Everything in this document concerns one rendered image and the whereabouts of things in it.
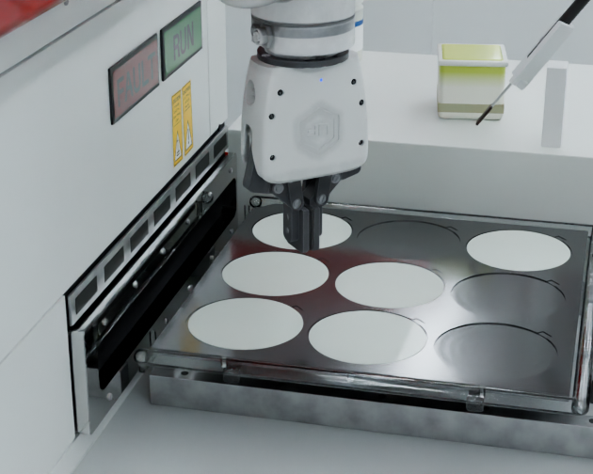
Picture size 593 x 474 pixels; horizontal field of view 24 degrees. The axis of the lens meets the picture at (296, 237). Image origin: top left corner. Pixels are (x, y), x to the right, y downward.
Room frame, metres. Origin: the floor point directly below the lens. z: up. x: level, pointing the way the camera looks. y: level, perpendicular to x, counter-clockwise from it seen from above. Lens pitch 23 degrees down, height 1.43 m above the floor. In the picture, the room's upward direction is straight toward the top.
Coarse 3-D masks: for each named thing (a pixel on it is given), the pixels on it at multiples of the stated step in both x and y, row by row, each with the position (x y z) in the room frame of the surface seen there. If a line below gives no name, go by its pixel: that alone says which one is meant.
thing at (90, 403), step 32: (224, 160) 1.36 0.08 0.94; (192, 192) 1.27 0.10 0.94; (224, 192) 1.39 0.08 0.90; (192, 224) 1.23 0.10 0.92; (224, 224) 1.35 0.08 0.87; (160, 256) 1.14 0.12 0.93; (192, 256) 1.27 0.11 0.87; (128, 288) 1.06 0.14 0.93; (192, 288) 1.23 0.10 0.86; (96, 320) 0.99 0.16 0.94; (160, 320) 1.13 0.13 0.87; (96, 352) 0.98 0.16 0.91; (128, 352) 1.06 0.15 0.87; (96, 384) 0.98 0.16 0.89; (128, 384) 1.05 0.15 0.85; (96, 416) 0.98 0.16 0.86
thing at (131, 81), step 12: (144, 48) 1.15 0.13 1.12; (156, 48) 1.18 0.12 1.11; (132, 60) 1.12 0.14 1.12; (144, 60) 1.15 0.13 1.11; (156, 60) 1.18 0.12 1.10; (120, 72) 1.09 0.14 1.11; (132, 72) 1.12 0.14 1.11; (144, 72) 1.15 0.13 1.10; (156, 72) 1.18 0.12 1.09; (120, 84) 1.09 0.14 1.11; (132, 84) 1.12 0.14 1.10; (144, 84) 1.15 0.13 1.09; (120, 96) 1.09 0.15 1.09; (132, 96) 1.12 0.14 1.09; (120, 108) 1.09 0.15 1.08
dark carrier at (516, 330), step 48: (240, 240) 1.24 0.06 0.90; (384, 240) 1.25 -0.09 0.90; (432, 240) 1.25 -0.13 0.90; (576, 240) 1.24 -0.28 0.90; (480, 288) 1.13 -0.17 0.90; (528, 288) 1.13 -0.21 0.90; (576, 288) 1.13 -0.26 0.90; (192, 336) 1.04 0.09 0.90; (432, 336) 1.04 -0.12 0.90; (480, 336) 1.04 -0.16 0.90; (528, 336) 1.04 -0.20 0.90; (480, 384) 0.95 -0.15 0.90; (528, 384) 0.95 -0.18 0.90
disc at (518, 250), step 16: (480, 240) 1.25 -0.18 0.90; (496, 240) 1.25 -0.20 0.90; (512, 240) 1.25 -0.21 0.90; (528, 240) 1.25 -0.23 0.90; (544, 240) 1.25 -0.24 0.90; (480, 256) 1.21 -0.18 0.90; (496, 256) 1.21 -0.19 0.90; (512, 256) 1.21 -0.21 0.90; (528, 256) 1.21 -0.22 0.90; (544, 256) 1.21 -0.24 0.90; (560, 256) 1.21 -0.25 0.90
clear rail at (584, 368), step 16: (592, 240) 1.24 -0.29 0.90; (592, 256) 1.20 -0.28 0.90; (592, 272) 1.16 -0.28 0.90; (592, 288) 1.13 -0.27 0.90; (592, 304) 1.09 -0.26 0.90; (592, 320) 1.06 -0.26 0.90; (592, 336) 1.03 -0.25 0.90; (592, 352) 1.01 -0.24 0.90; (576, 368) 0.98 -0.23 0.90; (592, 368) 0.98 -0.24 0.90; (576, 384) 0.95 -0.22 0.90
